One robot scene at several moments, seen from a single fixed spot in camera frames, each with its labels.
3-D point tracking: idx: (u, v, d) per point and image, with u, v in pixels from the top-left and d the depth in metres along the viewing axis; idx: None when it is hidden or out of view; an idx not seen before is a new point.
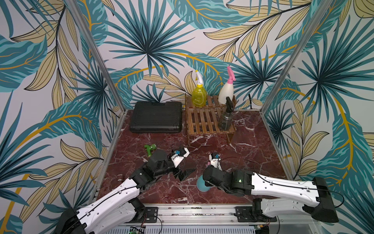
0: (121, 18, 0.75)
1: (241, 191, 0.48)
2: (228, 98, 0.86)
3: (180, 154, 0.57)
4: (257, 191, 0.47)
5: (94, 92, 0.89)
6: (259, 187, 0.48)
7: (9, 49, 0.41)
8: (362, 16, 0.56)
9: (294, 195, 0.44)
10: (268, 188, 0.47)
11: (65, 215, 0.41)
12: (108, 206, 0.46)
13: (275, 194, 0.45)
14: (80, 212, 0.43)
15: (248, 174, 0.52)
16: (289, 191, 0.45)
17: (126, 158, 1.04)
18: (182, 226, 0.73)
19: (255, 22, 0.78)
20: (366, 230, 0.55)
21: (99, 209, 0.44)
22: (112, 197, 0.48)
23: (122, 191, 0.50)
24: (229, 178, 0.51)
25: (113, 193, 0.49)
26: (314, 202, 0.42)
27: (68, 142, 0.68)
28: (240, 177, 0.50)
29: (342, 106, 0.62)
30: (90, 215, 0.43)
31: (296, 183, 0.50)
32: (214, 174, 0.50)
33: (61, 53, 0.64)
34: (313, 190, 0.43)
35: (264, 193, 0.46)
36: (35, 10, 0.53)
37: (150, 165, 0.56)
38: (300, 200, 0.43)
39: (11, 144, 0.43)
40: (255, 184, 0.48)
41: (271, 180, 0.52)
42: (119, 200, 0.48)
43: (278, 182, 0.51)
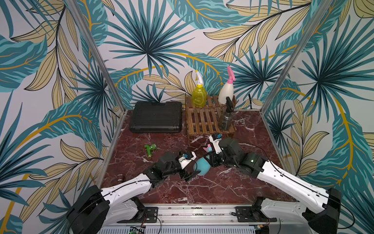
0: (121, 18, 0.75)
1: (249, 170, 0.49)
2: (228, 98, 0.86)
3: (187, 157, 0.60)
4: (264, 176, 0.47)
5: (94, 92, 0.89)
6: (268, 173, 0.48)
7: (9, 50, 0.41)
8: (362, 16, 0.56)
9: (300, 193, 0.43)
10: (277, 177, 0.47)
11: (88, 191, 0.43)
12: (126, 192, 0.49)
13: (281, 186, 0.45)
14: (103, 191, 0.46)
15: (262, 159, 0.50)
16: (296, 187, 0.44)
17: (126, 158, 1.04)
18: (183, 226, 0.73)
19: (255, 22, 0.78)
20: (366, 230, 0.54)
21: (120, 192, 0.48)
22: (130, 185, 0.52)
23: (140, 181, 0.55)
24: (242, 155, 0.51)
25: (130, 182, 0.53)
26: (318, 206, 0.41)
27: (68, 142, 0.68)
28: (253, 158, 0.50)
29: (342, 106, 0.62)
30: (112, 195, 0.46)
31: (308, 184, 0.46)
32: (232, 144, 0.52)
33: (61, 53, 0.64)
34: (324, 197, 0.42)
35: (271, 182, 0.46)
36: (36, 10, 0.53)
37: (159, 165, 0.61)
38: (304, 199, 0.43)
39: (11, 144, 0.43)
40: (266, 168, 0.49)
41: (283, 171, 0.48)
42: (137, 189, 0.53)
43: (289, 176, 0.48)
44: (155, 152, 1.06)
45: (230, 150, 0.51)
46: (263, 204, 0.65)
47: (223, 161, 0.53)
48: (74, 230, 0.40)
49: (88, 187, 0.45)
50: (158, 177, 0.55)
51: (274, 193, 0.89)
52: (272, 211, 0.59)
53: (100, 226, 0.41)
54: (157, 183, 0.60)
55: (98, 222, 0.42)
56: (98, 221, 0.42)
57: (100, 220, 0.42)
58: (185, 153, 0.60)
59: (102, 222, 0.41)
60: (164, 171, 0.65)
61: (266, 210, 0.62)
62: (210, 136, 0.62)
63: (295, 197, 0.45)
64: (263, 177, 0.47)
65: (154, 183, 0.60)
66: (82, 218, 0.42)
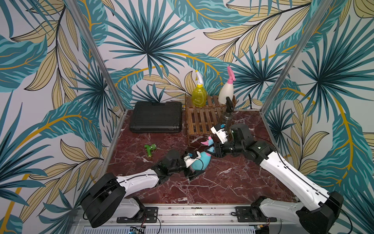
0: (121, 18, 0.75)
1: (254, 156, 0.50)
2: (228, 98, 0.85)
3: (192, 156, 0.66)
4: (268, 165, 0.47)
5: (94, 92, 0.89)
6: (272, 162, 0.48)
7: (9, 50, 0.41)
8: (362, 16, 0.56)
9: (299, 187, 0.43)
10: (280, 168, 0.47)
11: (104, 177, 0.45)
12: (138, 183, 0.52)
13: (280, 177, 0.46)
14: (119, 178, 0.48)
15: (269, 148, 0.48)
16: (297, 181, 0.44)
17: (126, 158, 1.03)
18: (182, 226, 0.73)
19: (255, 22, 0.78)
20: (366, 230, 0.55)
21: (132, 181, 0.50)
22: (141, 176, 0.55)
23: (149, 175, 0.58)
24: (251, 141, 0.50)
25: (140, 173, 0.56)
26: (314, 204, 0.40)
27: (68, 142, 0.68)
28: (261, 145, 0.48)
29: (342, 106, 0.62)
30: (126, 183, 0.48)
31: (310, 181, 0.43)
32: (242, 126, 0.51)
33: (61, 53, 0.64)
34: (323, 196, 0.41)
35: (272, 171, 0.47)
36: (35, 10, 0.53)
37: (164, 162, 0.64)
38: (301, 194, 0.43)
39: (11, 144, 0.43)
40: (271, 158, 0.49)
41: (288, 164, 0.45)
42: (147, 181, 0.56)
43: (293, 169, 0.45)
44: (155, 152, 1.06)
45: (240, 133, 0.53)
46: (263, 202, 0.66)
47: (232, 149, 0.58)
48: (89, 214, 0.41)
49: (104, 174, 0.46)
50: (165, 173, 0.67)
51: (274, 193, 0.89)
52: (270, 208, 0.60)
53: (112, 213, 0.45)
54: (162, 179, 0.63)
55: (112, 208, 0.43)
56: (111, 207, 0.43)
57: (113, 206, 0.44)
58: (190, 152, 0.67)
59: (115, 208, 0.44)
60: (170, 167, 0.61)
61: (264, 207, 0.62)
62: (212, 127, 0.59)
63: (292, 190, 0.45)
64: (266, 166, 0.47)
65: (160, 179, 0.63)
66: (95, 204, 0.43)
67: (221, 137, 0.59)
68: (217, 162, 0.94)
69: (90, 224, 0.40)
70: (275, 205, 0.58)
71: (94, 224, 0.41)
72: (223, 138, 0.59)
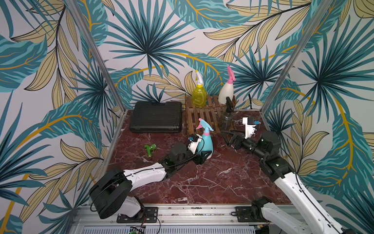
0: (121, 18, 0.75)
1: (270, 172, 0.50)
2: (228, 98, 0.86)
3: (194, 139, 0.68)
4: (282, 183, 0.48)
5: (94, 92, 0.89)
6: (288, 183, 0.48)
7: (9, 49, 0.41)
8: (362, 15, 0.56)
9: (310, 214, 0.43)
10: (295, 190, 0.46)
11: (112, 171, 0.45)
12: (145, 177, 0.51)
13: (294, 201, 0.46)
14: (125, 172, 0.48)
15: (288, 168, 0.51)
16: (309, 207, 0.43)
17: (126, 158, 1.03)
18: (182, 226, 0.73)
19: (255, 22, 0.78)
20: (366, 230, 0.55)
21: (140, 175, 0.50)
22: (148, 170, 0.55)
23: (156, 168, 0.58)
24: (273, 157, 0.55)
25: (148, 168, 0.55)
26: None
27: (68, 142, 0.68)
28: (280, 164, 0.52)
29: (342, 106, 0.62)
30: (134, 176, 0.48)
31: (325, 212, 0.42)
32: (274, 141, 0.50)
33: (61, 53, 0.64)
34: (336, 230, 0.39)
35: (286, 192, 0.48)
36: (36, 10, 0.53)
37: (171, 157, 0.62)
38: (311, 221, 0.43)
39: (11, 144, 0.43)
40: (287, 178, 0.48)
41: (304, 188, 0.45)
42: (153, 175, 0.55)
43: (309, 195, 0.45)
44: (155, 152, 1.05)
45: (270, 146, 0.49)
46: (267, 205, 0.65)
47: (251, 148, 0.57)
48: (98, 205, 0.42)
49: (112, 168, 0.46)
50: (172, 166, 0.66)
51: (274, 193, 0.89)
52: (272, 216, 0.59)
53: (119, 204, 0.45)
54: (170, 173, 0.62)
55: (120, 201, 0.44)
56: (119, 200, 0.43)
57: (121, 199, 0.44)
58: (191, 137, 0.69)
59: (122, 201, 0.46)
60: (177, 162, 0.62)
61: (265, 211, 0.63)
62: (244, 117, 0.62)
63: (304, 217, 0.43)
64: (280, 184, 0.48)
65: (168, 173, 0.62)
66: (104, 196, 0.44)
67: (248, 131, 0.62)
68: (217, 162, 0.94)
69: (99, 215, 0.41)
70: (279, 216, 0.57)
71: (102, 215, 0.42)
72: (249, 133, 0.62)
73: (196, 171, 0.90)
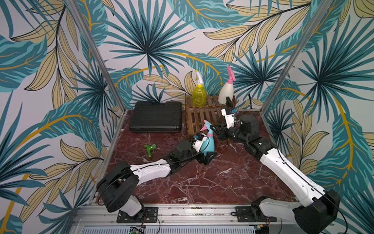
0: (121, 18, 0.75)
1: (255, 151, 0.52)
2: (228, 98, 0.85)
3: (199, 138, 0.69)
4: (266, 160, 0.49)
5: (94, 92, 0.89)
6: (271, 157, 0.50)
7: (9, 50, 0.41)
8: (362, 16, 0.56)
9: (294, 183, 0.44)
10: (279, 163, 0.48)
11: (119, 165, 0.46)
12: (151, 172, 0.52)
13: (280, 173, 0.47)
14: (132, 167, 0.49)
15: (270, 145, 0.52)
16: (293, 177, 0.45)
17: (126, 158, 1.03)
18: (183, 226, 0.73)
19: (255, 22, 0.78)
20: (366, 230, 0.54)
21: (146, 170, 0.51)
22: (154, 166, 0.55)
23: (161, 165, 0.58)
24: (255, 137, 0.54)
25: (153, 164, 0.56)
26: (308, 198, 0.41)
27: (68, 142, 0.68)
28: (262, 142, 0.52)
29: (342, 106, 0.62)
30: (140, 172, 0.49)
31: (308, 178, 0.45)
32: (252, 121, 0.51)
33: (61, 53, 0.64)
34: (318, 192, 0.41)
35: (271, 166, 0.48)
36: (35, 10, 0.53)
37: (176, 153, 0.64)
38: (297, 189, 0.43)
39: (11, 144, 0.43)
40: (271, 153, 0.51)
41: (286, 160, 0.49)
42: (158, 170, 0.56)
43: (292, 166, 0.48)
44: (155, 152, 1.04)
45: (249, 127, 0.52)
46: (264, 201, 0.66)
47: (234, 136, 0.57)
48: (105, 200, 0.43)
49: (119, 163, 0.47)
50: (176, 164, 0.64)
51: (274, 193, 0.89)
52: (270, 207, 0.59)
53: (126, 199, 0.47)
54: (175, 169, 0.63)
55: (127, 195, 0.45)
56: (126, 193, 0.44)
57: (127, 194, 0.45)
58: (196, 135, 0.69)
59: (129, 195, 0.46)
60: (181, 159, 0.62)
61: (264, 205, 0.63)
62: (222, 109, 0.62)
63: (290, 186, 0.45)
64: (265, 161, 0.49)
65: (172, 169, 0.63)
66: (111, 190, 0.45)
67: (229, 122, 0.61)
68: (217, 162, 0.94)
69: (107, 209, 0.42)
70: (274, 204, 0.58)
71: (110, 208, 0.43)
72: (230, 122, 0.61)
73: (196, 171, 0.90)
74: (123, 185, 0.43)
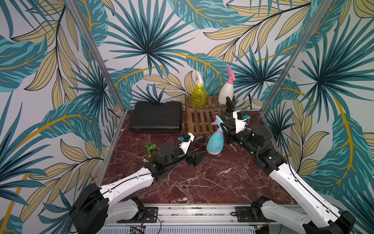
0: (121, 18, 0.75)
1: (264, 165, 0.49)
2: (228, 98, 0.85)
3: (185, 139, 0.71)
4: (278, 176, 0.47)
5: (94, 92, 0.89)
6: (283, 174, 0.47)
7: (9, 50, 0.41)
8: (362, 16, 0.56)
9: (308, 202, 0.42)
10: (291, 181, 0.46)
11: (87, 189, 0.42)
12: (127, 188, 0.48)
13: (291, 191, 0.45)
14: (102, 188, 0.44)
15: (280, 160, 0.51)
16: (307, 196, 0.43)
17: (126, 158, 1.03)
18: (183, 226, 0.73)
19: (255, 22, 0.78)
20: (366, 230, 0.54)
21: (120, 188, 0.47)
22: (131, 180, 0.50)
23: (140, 176, 0.53)
24: (265, 149, 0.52)
25: (131, 177, 0.52)
26: (323, 221, 0.40)
27: (68, 142, 0.68)
28: (272, 155, 0.52)
29: (342, 106, 0.62)
30: (112, 192, 0.45)
31: (321, 198, 0.43)
32: (264, 134, 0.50)
33: (61, 53, 0.64)
34: (334, 215, 0.40)
35: (282, 183, 0.47)
36: (36, 10, 0.53)
37: (158, 159, 0.57)
38: (310, 209, 0.43)
39: (11, 145, 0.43)
40: (282, 169, 0.48)
41: (298, 177, 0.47)
42: (138, 184, 0.52)
43: (304, 184, 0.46)
44: (155, 152, 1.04)
45: (261, 140, 0.48)
46: (266, 204, 0.65)
47: (241, 142, 0.56)
48: (77, 226, 0.40)
49: (87, 185, 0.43)
50: (159, 170, 0.59)
51: (274, 193, 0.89)
52: (272, 212, 0.59)
53: (102, 221, 0.44)
54: (160, 176, 0.59)
55: (100, 219, 0.42)
56: (97, 219, 0.41)
57: (101, 218, 0.42)
58: (181, 136, 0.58)
59: (103, 218, 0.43)
60: (165, 164, 0.62)
61: (266, 210, 0.62)
62: (235, 112, 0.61)
63: (302, 204, 0.45)
64: (276, 176, 0.47)
65: (157, 177, 0.58)
66: (82, 216, 0.42)
67: (239, 126, 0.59)
68: (217, 162, 0.94)
69: None
70: (279, 211, 0.58)
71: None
72: (239, 127, 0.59)
73: (196, 171, 0.90)
74: (93, 211, 0.39)
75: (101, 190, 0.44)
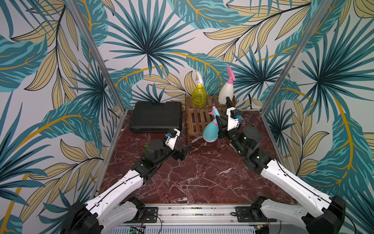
0: (121, 18, 0.75)
1: (254, 165, 0.51)
2: (228, 98, 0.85)
3: (172, 135, 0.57)
4: (268, 173, 0.48)
5: (94, 92, 0.89)
6: (272, 171, 0.49)
7: (9, 50, 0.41)
8: (362, 16, 0.56)
9: (300, 194, 0.44)
10: (281, 176, 0.47)
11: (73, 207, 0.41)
12: (116, 197, 0.47)
13: (283, 186, 0.46)
14: (88, 204, 0.42)
15: (268, 157, 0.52)
16: (298, 188, 0.44)
17: (126, 158, 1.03)
18: (183, 226, 0.73)
19: (255, 22, 0.78)
20: (366, 230, 0.54)
21: (107, 199, 0.45)
22: (119, 187, 0.49)
23: (128, 180, 0.51)
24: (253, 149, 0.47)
25: (118, 183, 0.50)
26: (317, 210, 0.41)
27: (68, 142, 0.68)
28: (260, 155, 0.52)
29: (342, 106, 0.62)
30: (100, 205, 0.43)
31: (311, 187, 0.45)
32: (256, 138, 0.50)
33: (60, 53, 0.64)
34: (326, 202, 0.41)
35: (273, 180, 0.48)
36: (35, 10, 0.53)
37: (148, 156, 0.57)
38: (304, 201, 0.43)
39: (11, 145, 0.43)
40: (271, 166, 0.50)
41: (288, 172, 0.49)
42: (127, 189, 0.50)
43: (294, 177, 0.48)
44: None
45: (253, 143, 0.48)
46: (264, 203, 0.65)
47: (233, 138, 0.56)
48: None
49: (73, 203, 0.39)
50: (149, 168, 0.57)
51: (274, 193, 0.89)
52: (271, 211, 0.59)
53: None
54: (150, 174, 0.58)
55: None
56: None
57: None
58: (168, 133, 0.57)
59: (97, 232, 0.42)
60: (155, 161, 0.61)
61: (265, 209, 0.62)
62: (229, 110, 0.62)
63: (295, 198, 0.45)
64: (267, 175, 0.48)
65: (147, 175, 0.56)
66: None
67: (231, 126, 0.59)
68: (217, 162, 0.94)
69: None
70: (278, 209, 0.58)
71: None
72: (231, 126, 0.59)
73: (196, 171, 0.90)
74: (82, 229, 0.38)
75: (87, 206, 0.42)
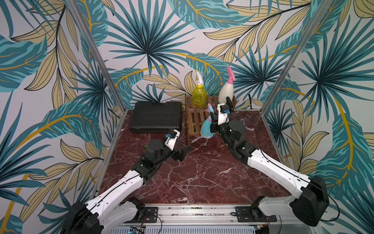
0: (121, 18, 0.75)
1: (240, 157, 0.54)
2: (228, 98, 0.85)
3: (172, 136, 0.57)
4: (252, 162, 0.52)
5: (94, 92, 0.89)
6: (255, 158, 0.53)
7: (9, 50, 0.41)
8: (362, 16, 0.56)
9: (282, 177, 0.46)
10: (264, 163, 0.51)
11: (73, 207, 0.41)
12: (116, 196, 0.47)
13: (267, 172, 0.48)
14: (89, 204, 0.43)
15: (253, 147, 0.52)
16: (279, 172, 0.47)
17: (126, 158, 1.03)
18: (183, 226, 0.73)
19: (255, 22, 0.78)
20: (366, 230, 0.55)
21: (108, 199, 0.45)
22: (119, 187, 0.49)
23: (128, 180, 0.52)
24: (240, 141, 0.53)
25: (118, 184, 0.50)
26: (297, 190, 0.43)
27: (68, 142, 0.68)
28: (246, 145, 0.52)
29: (342, 106, 0.62)
30: (100, 205, 0.43)
31: (292, 170, 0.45)
32: (241, 130, 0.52)
33: (60, 53, 0.64)
34: (305, 182, 0.44)
35: (257, 167, 0.50)
36: (35, 10, 0.53)
37: (148, 155, 0.57)
38: (285, 183, 0.45)
39: (11, 145, 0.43)
40: (254, 155, 0.54)
41: (270, 158, 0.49)
42: (127, 189, 0.50)
43: (276, 162, 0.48)
44: None
45: (238, 135, 0.52)
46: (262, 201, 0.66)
47: (222, 130, 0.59)
48: None
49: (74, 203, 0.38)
50: (149, 168, 0.58)
51: (274, 193, 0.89)
52: (268, 206, 0.60)
53: None
54: (150, 174, 0.58)
55: None
56: None
57: None
58: (168, 133, 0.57)
59: None
60: (155, 161, 0.62)
61: (263, 206, 0.62)
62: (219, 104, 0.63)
63: (279, 183, 0.47)
64: (252, 163, 0.51)
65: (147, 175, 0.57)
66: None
67: (221, 120, 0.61)
68: (217, 162, 0.94)
69: None
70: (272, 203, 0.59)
71: None
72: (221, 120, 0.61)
73: (196, 171, 0.90)
74: (82, 229, 0.38)
75: (87, 206, 0.42)
